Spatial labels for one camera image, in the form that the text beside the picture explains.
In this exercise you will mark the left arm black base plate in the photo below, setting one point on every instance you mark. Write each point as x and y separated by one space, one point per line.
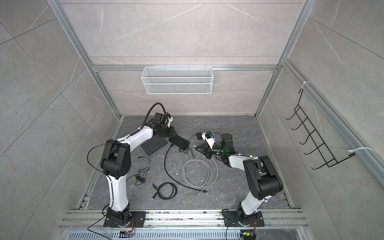
125 219

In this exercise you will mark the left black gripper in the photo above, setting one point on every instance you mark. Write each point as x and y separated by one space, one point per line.
172 131

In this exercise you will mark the black wire hook rack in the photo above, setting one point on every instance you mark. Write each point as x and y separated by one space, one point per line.
327 157

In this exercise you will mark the aluminium mounting rail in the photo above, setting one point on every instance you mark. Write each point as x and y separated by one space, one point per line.
190 219

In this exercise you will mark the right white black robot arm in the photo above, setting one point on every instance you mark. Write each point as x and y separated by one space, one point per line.
262 177

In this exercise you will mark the ribbed black network switch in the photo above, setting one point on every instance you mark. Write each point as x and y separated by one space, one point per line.
180 142

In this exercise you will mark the dark grey network switch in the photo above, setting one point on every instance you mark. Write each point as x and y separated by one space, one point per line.
152 145

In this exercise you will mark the black power adapter with cable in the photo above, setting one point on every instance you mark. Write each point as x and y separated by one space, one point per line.
189 150

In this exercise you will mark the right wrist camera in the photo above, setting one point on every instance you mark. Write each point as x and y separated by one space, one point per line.
209 138

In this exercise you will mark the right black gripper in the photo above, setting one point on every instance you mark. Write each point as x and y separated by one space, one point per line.
208 151

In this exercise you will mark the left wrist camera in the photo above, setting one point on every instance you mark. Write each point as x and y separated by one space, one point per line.
169 120

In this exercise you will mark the white wire mesh basket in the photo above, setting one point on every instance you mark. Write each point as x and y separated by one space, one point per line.
177 80

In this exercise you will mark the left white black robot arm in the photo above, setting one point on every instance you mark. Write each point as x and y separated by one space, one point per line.
116 160

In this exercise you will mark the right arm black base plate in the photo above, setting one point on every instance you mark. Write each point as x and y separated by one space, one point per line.
239 219

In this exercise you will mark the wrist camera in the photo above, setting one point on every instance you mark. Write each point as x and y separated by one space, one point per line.
169 120
209 138

